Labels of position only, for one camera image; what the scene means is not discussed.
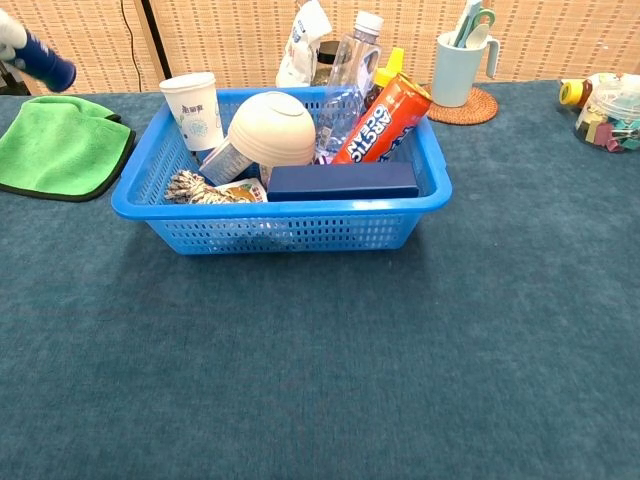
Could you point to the green cloth with black trim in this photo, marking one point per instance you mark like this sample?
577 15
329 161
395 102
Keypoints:
60 150

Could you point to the white tube bottle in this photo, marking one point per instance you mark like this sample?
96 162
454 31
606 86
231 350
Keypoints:
47 62

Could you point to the blue plastic mesh basket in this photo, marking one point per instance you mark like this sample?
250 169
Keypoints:
280 235

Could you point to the dark blue rectangular box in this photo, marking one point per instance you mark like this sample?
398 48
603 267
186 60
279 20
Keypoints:
345 182

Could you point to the purple snack packet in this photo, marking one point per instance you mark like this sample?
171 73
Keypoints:
323 159

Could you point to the orange printed snack packet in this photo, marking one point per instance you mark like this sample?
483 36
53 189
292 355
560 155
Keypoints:
245 192

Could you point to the teal table cloth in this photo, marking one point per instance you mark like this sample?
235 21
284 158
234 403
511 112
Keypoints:
320 350

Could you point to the beige ribbed bowl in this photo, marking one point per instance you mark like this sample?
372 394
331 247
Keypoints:
272 130

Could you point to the blue and white packet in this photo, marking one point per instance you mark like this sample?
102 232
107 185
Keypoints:
227 162

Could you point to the orange Arctic Ocean can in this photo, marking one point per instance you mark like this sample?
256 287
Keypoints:
380 125

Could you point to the clear plastic water bottle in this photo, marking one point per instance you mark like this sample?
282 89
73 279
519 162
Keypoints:
350 80

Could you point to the glass jar with black lid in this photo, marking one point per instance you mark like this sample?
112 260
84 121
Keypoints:
325 62

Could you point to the yellow-capped sauce bottle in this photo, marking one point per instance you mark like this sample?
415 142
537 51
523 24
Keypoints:
387 75

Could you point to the small white bowl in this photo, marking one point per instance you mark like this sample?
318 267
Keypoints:
192 112

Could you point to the white snack bag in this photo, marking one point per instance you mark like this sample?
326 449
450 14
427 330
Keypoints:
300 50

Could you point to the round woven rattan coaster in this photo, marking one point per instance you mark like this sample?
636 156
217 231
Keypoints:
480 114

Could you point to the light blue mug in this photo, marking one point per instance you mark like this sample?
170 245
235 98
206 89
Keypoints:
452 75

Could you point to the bamboo folding screen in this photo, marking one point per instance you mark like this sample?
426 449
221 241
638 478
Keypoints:
225 35

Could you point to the white plastic spoon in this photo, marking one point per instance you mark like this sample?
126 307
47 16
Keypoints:
479 36

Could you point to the pale blue plastic spoon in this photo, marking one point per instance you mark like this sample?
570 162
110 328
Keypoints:
467 22

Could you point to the clear jar of binder clips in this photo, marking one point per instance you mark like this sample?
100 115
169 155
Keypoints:
607 122

